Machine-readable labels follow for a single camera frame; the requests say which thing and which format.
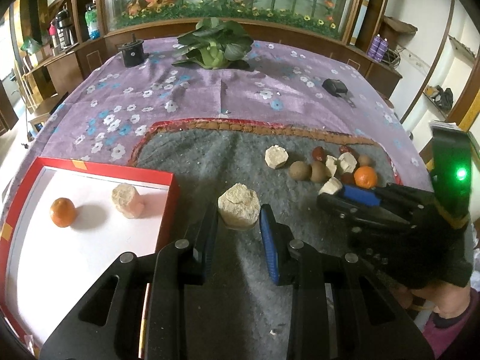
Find orange tangerine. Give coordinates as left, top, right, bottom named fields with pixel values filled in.
left=50, top=197, right=77, bottom=228
left=353, top=166, right=378, bottom=189

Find red date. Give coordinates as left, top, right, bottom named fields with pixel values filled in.
left=339, top=145, right=359, bottom=157
left=312, top=146, right=327, bottom=163
left=340, top=173, right=356, bottom=185

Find large beige faceted chunk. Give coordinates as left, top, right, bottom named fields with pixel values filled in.
left=217, top=183, right=260, bottom=231

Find small beige chunk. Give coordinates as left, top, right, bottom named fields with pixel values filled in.
left=325, top=155, right=338, bottom=177

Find brown oval fruit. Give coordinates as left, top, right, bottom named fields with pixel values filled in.
left=310, top=161, right=330, bottom=184

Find operator right hand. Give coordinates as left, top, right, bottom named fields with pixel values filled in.
left=390, top=280, right=471, bottom=320

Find small brown round fruit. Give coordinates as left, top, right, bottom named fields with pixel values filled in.
left=357, top=154, right=374, bottom=167

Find grey felt mat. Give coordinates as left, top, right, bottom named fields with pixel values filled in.
left=127, top=118, right=432, bottom=360

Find small black clip device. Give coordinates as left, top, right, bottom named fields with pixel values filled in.
left=322, top=79, right=356, bottom=108

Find red white shallow box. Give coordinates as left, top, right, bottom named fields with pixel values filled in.
left=1, top=157, right=180, bottom=350

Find purple spray bottles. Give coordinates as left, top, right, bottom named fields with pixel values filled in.
left=367, top=34, right=388, bottom=62

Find purple floral tablecloth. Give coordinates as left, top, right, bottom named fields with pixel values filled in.
left=1, top=37, right=431, bottom=212

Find black cylindrical device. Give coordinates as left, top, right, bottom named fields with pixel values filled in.
left=118, top=33, right=147, bottom=68

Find black thermos flask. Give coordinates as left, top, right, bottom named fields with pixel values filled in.
left=55, top=9, right=75, bottom=50

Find green blue bottle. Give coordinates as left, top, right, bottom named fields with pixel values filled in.
left=85, top=3, right=100, bottom=40

